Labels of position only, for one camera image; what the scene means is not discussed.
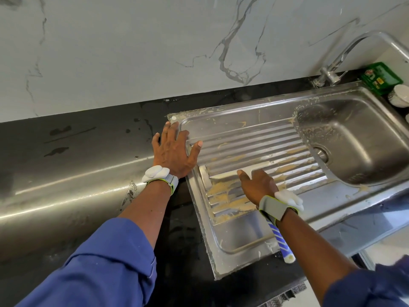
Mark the person's left hand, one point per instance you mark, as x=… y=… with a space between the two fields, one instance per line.
x=172 y=153

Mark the person's right hand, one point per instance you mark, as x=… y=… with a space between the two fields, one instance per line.
x=257 y=185

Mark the white left wrist tracker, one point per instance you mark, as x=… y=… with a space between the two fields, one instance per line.
x=158 y=174

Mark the person's left forearm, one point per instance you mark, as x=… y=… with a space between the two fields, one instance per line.
x=147 y=211

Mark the chrome faucet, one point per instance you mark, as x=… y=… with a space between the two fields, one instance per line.
x=348 y=54

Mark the white bowl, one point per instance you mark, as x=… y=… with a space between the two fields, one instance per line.
x=400 y=96

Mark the person's right forearm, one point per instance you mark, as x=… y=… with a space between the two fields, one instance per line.
x=316 y=255

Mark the green soap tray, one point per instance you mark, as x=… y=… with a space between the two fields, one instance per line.
x=380 y=76

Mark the striped floor mat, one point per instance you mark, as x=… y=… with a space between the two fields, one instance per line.
x=284 y=296

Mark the stainless steel sink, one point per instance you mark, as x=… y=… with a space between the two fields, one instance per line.
x=255 y=131

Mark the metal drain strainer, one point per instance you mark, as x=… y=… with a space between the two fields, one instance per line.
x=321 y=154

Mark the blue white squeegee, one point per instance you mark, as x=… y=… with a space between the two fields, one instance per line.
x=243 y=170

